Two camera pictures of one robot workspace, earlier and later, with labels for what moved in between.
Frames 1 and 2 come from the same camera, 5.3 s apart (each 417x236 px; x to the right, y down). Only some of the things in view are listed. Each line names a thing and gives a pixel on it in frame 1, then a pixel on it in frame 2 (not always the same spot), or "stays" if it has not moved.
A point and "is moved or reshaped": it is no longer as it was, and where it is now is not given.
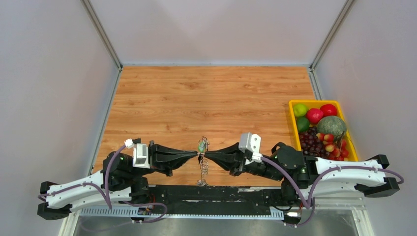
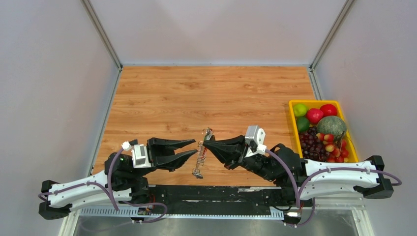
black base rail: [220, 199] stays
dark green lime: [303, 124] stays
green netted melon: [332, 125] stays
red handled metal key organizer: [203, 144] is moved or reshaped
